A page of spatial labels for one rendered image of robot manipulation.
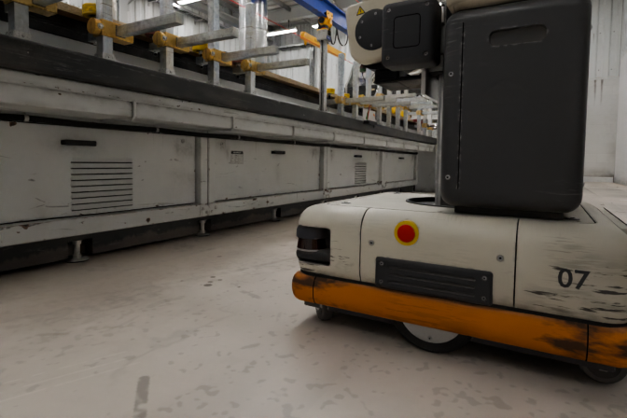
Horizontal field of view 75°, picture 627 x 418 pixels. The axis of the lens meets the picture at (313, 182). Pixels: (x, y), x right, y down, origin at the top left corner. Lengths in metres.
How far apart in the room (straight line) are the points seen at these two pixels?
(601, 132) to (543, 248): 10.98
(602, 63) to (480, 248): 11.24
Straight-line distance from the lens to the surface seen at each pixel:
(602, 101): 11.83
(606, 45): 12.07
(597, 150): 11.74
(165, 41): 1.69
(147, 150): 1.91
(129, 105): 1.59
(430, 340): 0.91
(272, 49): 1.73
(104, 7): 1.57
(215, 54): 1.86
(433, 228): 0.84
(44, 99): 1.44
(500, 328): 0.85
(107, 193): 1.80
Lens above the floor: 0.38
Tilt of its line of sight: 3 degrees down
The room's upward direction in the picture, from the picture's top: 1 degrees clockwise
